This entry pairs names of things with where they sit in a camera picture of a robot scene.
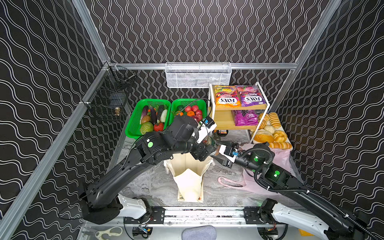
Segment black wire wall rack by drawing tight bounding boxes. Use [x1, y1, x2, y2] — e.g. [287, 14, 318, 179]
[85, 67, 137, 123]

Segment yellow block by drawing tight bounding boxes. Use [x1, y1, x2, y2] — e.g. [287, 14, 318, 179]
[299, 229, 314, 237]

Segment orange Fox's candy bag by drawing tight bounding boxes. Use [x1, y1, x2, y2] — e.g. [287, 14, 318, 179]
[214, 86, 241, 108]

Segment white-handled scissors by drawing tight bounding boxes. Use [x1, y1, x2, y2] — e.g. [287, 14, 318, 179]
[95, 227, 123, 240]

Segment white wooden two-tier shelf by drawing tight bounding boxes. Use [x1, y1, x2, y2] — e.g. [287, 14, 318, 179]
[208, 82, 271, 144]

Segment purple Fox's berries candy bag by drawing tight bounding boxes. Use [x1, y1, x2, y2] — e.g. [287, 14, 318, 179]
[235, 85, 266, 107]

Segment cream canvas tote bag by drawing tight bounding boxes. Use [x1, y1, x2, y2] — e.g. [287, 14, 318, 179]
[163, 153, 214, 203]

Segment left green plastic basket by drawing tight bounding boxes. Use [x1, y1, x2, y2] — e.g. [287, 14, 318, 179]
[125, 99, 171, 140]

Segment grey padded cushion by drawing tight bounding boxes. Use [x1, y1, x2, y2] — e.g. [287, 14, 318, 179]
[182, 225, 217, 240]

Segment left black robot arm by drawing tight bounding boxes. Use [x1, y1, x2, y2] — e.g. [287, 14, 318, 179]
[80, 116, 217, 225]

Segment green plastic basket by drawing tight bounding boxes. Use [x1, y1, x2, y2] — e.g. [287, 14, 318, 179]
[125, 99, 171, 140]
[169, 99, 208, 125]

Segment green cabbage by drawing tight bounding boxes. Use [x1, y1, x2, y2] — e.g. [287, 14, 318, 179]
[140, 122, 154, 135]

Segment tray of bread rolls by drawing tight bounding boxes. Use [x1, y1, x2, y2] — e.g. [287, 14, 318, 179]
[251, 112, 293, 151]

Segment white wire wall basket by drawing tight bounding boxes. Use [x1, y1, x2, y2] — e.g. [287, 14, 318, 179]
[165, 62, 232, 89]

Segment orange tangerine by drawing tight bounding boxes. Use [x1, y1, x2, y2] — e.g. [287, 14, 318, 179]
[187, 111, 195, 117]

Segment pink plastic grocery bag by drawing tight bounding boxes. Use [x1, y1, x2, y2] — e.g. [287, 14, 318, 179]
[218, 142, 293, 198]

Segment purple candy bag shelf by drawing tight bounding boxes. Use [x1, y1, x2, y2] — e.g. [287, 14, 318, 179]
[232, 110, 259, 126]

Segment red tomato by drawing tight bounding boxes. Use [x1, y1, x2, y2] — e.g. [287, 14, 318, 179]
[154, 122, 165, 132]

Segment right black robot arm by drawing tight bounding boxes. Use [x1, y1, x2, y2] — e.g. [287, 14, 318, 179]
[215, 141, 379, 240]

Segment green drink can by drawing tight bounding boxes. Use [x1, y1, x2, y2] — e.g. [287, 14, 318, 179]
[204, 136, 217, 148]

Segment right green plastic basket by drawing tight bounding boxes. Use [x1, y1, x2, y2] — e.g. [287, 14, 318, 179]
[169, 99, 208, 125]

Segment purple eggplant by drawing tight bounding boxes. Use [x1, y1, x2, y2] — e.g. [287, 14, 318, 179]
[150, 107, 157, 125]

